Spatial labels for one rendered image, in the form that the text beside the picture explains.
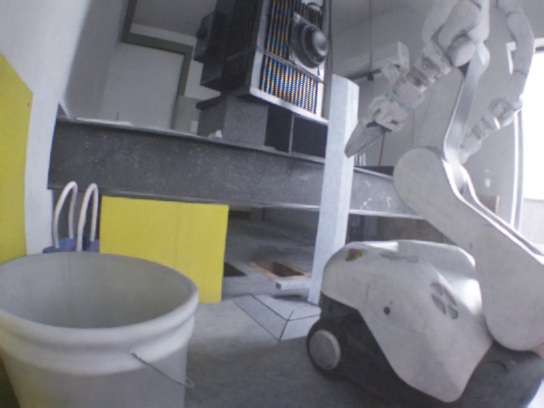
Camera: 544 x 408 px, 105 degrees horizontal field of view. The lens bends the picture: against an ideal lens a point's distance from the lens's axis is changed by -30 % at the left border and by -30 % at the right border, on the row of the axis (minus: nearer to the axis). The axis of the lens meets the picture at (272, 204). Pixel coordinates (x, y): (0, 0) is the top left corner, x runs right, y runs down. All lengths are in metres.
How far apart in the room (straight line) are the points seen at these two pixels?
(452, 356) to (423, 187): 0.40
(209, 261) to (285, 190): 0.50
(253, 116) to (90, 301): 1.03
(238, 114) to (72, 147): 0.69
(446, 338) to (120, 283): 0.58
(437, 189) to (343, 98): 0.82
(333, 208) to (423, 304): 0.85
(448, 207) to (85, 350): 0.70
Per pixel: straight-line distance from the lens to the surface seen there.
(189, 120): 4.44
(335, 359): 0.77
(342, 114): 1.41
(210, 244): 1.17
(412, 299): 0.59
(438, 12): 0.91
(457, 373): 0.59
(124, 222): 1.09
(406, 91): 0.66
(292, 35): 1.52
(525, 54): 1.12
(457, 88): 0.84
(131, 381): 0.31
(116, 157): 1.16
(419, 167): 0.76
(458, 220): 0.71
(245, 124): 1.29
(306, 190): 1.47
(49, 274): 0.51
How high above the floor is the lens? 0.47
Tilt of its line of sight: 2 degrees down
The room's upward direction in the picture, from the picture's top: 6 degrees clockwise
